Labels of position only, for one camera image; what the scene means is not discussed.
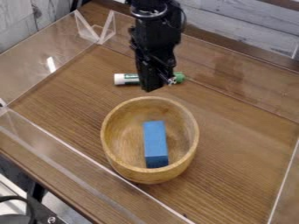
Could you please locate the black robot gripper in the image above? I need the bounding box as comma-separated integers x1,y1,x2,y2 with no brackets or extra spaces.
129,5,184,92

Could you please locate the green and white marker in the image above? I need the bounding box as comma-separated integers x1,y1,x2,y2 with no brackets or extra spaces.
113,72,185,86

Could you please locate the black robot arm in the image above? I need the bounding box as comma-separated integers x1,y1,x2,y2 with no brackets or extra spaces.
126,0,186,92

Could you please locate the brown wooden bowl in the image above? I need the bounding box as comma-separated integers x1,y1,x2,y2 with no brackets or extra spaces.
100,96,200,185

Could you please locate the blue rectangular block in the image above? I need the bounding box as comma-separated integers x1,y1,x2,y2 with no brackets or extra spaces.
142,121,168,168

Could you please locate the clear acrylic tray wall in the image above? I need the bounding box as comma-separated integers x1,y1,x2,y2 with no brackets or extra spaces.
0,10,299,224

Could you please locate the black cable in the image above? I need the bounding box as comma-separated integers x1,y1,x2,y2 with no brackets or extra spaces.
0,195,41,224

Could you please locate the black metal table frame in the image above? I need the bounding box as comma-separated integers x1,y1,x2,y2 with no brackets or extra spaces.
26,182,68,224

